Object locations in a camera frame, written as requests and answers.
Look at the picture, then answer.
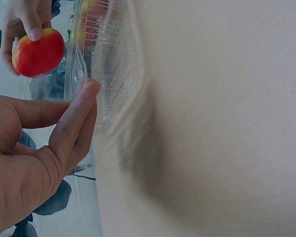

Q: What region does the person's right hand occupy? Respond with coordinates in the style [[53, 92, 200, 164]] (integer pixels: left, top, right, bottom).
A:
[[0, 0, 53, 76]]

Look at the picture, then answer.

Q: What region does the red yellow apple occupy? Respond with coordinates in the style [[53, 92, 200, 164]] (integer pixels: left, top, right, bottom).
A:
[[11, 28, 66, 79], [70, 0, 109, 47]]

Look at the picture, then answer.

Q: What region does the person's left hand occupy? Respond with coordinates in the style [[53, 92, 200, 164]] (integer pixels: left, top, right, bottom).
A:
[[0, 80, 102, 237]]

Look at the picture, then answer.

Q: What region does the clear plastic clamshell container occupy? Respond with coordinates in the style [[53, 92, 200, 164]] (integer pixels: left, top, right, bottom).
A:
[[63, 0, 150, 140]]

